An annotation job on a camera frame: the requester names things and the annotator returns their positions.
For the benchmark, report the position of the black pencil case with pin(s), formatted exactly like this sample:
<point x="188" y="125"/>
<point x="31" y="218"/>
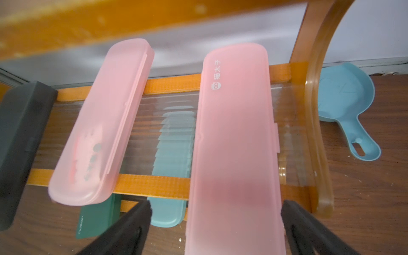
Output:
<point x="25" y="111"/>

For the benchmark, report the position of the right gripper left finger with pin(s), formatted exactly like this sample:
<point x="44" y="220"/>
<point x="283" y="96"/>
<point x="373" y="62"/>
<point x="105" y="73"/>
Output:
<point x="127" y="236"/>

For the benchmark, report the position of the dark green pencil case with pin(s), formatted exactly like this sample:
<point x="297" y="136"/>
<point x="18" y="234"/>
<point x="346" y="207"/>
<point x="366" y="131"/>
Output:
<point x="95" y="219"/>

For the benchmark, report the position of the teal handled dish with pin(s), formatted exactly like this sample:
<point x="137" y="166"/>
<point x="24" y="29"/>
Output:
<point x="345" y="92"/>

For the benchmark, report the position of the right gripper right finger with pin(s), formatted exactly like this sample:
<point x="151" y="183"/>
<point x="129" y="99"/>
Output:
<point x="308" y="236"/>

